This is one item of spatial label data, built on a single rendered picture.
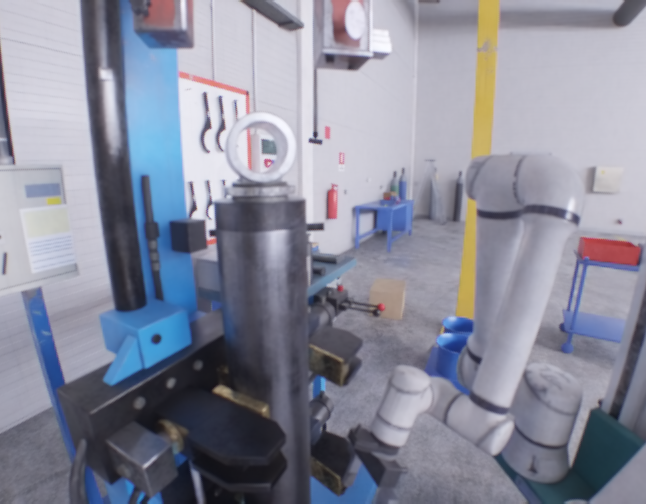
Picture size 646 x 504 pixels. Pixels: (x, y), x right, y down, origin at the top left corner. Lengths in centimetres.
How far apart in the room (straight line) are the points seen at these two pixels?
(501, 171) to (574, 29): 1139
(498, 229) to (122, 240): 93
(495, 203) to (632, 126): 1116
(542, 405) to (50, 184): 162
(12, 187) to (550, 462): 176
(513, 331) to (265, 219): 56
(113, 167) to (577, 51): 1176
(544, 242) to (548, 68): 1109
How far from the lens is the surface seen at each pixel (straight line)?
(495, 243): 90
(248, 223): 68
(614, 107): 1191
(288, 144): 73
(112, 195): 91
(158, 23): 81
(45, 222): 136
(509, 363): 79
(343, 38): 80
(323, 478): 138
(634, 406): 112
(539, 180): 82
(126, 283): 95
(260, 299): 72
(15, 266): 135
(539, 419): 108
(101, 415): 84
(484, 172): 88
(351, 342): 108
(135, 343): 88
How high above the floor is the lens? 153
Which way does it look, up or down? 14 degrees down
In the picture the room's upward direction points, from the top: straight up
